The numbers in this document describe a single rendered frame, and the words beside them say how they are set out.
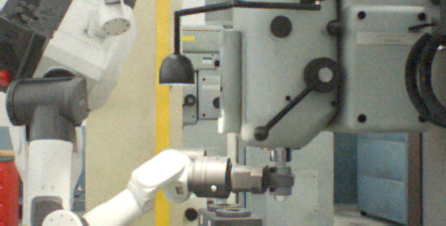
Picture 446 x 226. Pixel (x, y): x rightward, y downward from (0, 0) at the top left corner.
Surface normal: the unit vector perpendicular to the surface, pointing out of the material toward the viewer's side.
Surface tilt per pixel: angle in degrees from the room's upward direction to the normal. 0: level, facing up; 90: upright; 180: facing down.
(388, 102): 90
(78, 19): 59
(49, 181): 75
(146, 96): 90
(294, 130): 122
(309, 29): 90
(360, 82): 90
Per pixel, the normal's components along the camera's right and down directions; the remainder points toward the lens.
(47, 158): 0.18, -0.27
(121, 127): 0.22, -0.02
